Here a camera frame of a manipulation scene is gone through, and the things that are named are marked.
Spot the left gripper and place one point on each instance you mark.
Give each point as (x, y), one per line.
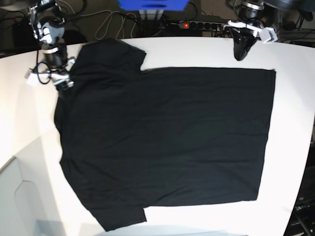
(244, 37)

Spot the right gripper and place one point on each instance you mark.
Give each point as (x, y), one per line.
(60, 77)

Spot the black T-shirt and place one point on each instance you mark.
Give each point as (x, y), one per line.
(164, 137)

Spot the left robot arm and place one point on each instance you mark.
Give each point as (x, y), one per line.
(268, 21)

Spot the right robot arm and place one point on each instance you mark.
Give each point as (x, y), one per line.
(52, 61)

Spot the black power strip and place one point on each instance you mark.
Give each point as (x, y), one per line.
(200, 25)

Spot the blue box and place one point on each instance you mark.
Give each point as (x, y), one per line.
(169, 5)

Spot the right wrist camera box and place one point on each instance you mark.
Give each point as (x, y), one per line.
(31, 78)

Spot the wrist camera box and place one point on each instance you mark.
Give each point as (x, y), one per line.
(268, 35)
(31, 78)

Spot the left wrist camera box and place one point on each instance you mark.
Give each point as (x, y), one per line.
(268, 35)

